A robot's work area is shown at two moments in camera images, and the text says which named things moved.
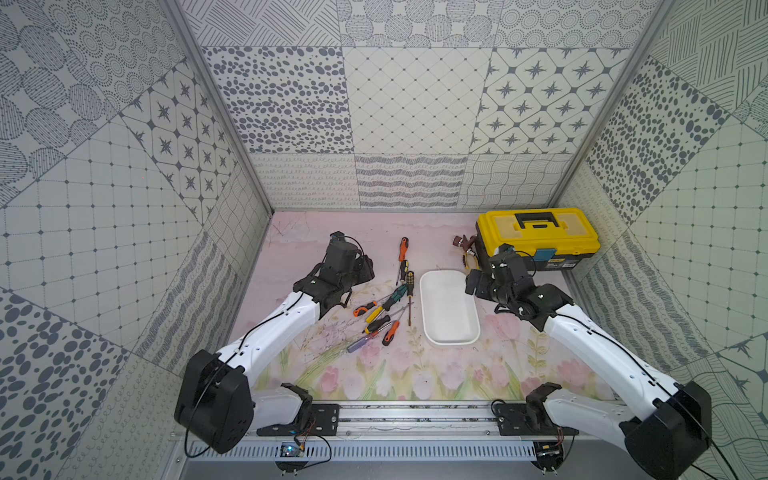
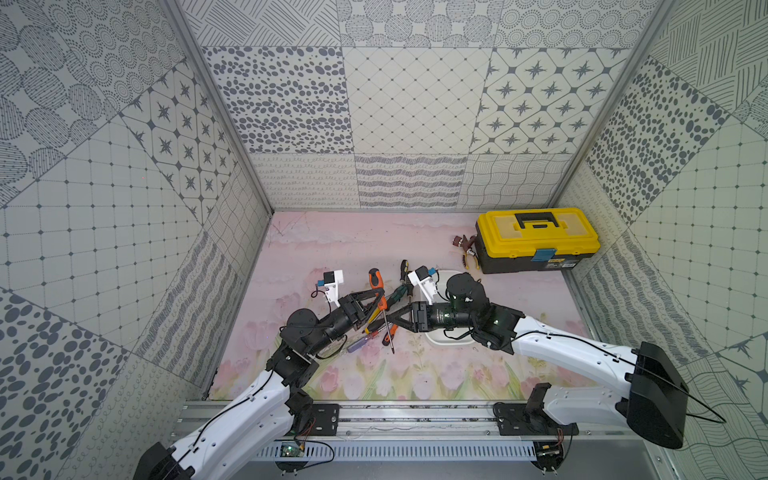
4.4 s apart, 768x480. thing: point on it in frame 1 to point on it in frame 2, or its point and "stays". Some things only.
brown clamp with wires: (466, 244) stays
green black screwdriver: (395, 297) stays
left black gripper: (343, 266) to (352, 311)
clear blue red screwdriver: (358, 343) stays
